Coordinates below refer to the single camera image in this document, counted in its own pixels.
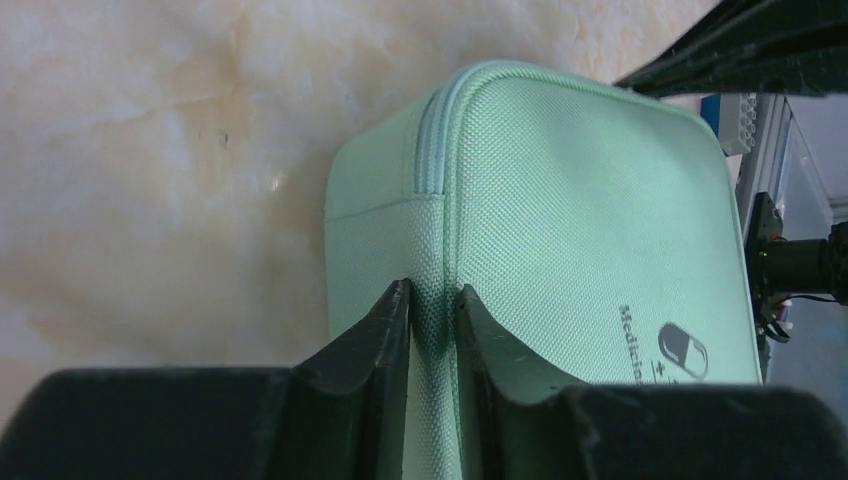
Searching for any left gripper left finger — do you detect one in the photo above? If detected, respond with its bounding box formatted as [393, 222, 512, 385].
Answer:
[1, 280, 412, 479]

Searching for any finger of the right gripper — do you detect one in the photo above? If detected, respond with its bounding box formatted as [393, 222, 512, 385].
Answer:
[616, 0, 847, 98]

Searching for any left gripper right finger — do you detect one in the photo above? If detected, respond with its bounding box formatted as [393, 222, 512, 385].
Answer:
[455, 286, 847, 479]

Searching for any mint green medicine case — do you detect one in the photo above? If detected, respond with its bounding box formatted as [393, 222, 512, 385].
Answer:
[324, 61, 761, 479]

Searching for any grey blue pill blister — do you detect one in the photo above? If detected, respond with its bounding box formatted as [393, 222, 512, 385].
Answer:
[700, 93, 757, 157]

